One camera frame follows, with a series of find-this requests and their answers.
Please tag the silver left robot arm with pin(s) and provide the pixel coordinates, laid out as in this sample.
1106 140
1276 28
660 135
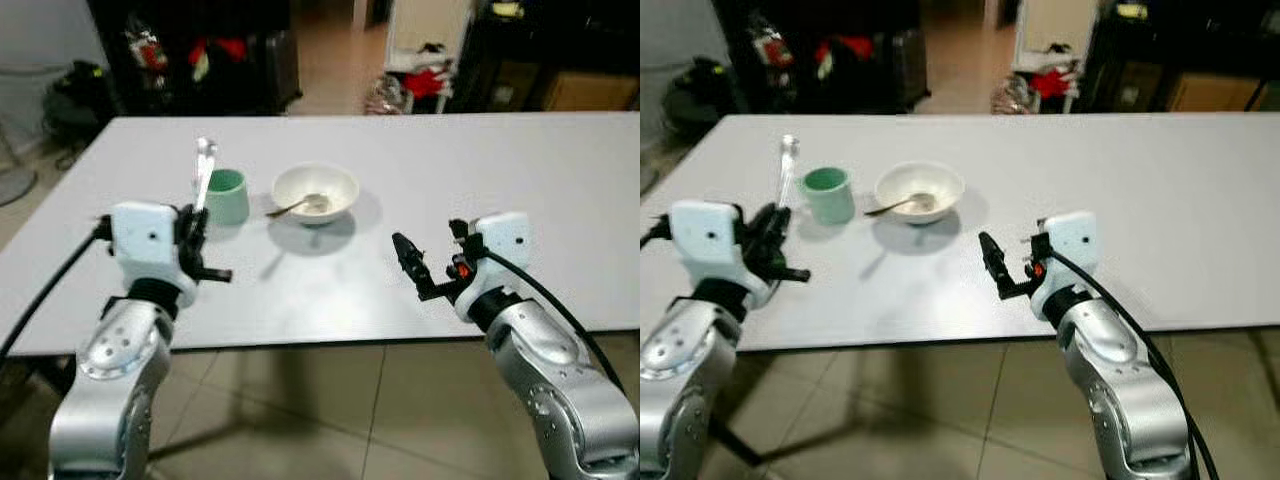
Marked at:
115 390
680 385

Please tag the black cabinet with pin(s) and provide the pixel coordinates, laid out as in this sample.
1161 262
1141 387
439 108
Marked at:
560 40
1190 40

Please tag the mint green cup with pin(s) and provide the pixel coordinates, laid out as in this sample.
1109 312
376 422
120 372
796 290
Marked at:
830 197
229 198

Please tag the striped woven basket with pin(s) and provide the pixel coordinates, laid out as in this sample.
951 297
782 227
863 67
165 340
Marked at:
383 97
1010 96

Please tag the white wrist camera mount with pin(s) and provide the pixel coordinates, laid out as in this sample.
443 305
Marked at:
1072 245
145 240
502 250
705 240

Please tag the brown cardboard box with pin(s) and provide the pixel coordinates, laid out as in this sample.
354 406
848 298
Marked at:
590 92
1212 92

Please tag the black open shelf unit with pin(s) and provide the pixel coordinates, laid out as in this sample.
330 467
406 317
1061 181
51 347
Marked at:
250 80
890 75

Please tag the red cloth on shelf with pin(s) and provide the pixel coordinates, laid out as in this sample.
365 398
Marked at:
850 47
228 48

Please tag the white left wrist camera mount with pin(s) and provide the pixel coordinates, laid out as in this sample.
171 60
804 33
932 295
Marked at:
145 240
705 240

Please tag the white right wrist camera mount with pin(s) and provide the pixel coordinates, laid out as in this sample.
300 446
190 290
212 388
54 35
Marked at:
502 250
1072 245

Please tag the yellow small item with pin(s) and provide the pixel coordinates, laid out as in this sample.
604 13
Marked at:
1131 10
506 8

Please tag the shiny silver spoon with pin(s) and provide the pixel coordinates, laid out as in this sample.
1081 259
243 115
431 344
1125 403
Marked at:
788 162
204 165

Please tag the white panel rack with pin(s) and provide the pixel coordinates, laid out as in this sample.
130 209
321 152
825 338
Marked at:
425 25
1050 25

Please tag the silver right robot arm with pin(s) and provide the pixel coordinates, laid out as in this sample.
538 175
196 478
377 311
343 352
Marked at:
560 385
1120 380

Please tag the red and black clothes pile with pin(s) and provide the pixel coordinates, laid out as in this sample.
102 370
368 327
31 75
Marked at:
425 82
1053 82

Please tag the black backpack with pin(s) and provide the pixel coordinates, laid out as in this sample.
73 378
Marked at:
82 100
700 95

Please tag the white ceramic bowl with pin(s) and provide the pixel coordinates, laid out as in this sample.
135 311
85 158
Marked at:
335 190
940 188

